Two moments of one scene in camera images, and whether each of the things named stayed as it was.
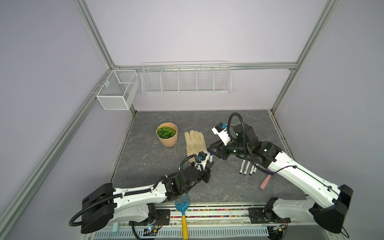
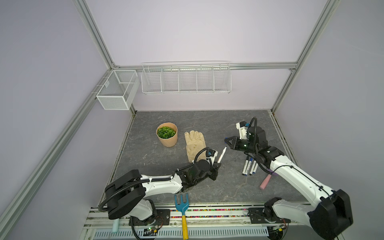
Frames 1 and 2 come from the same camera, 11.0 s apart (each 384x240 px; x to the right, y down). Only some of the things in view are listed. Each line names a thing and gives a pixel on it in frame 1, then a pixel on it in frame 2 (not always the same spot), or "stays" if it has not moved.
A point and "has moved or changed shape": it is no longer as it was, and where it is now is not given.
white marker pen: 251,170 stays
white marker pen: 242,166 has moved or changed shape
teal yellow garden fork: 183,207 stays
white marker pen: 246,168 stays
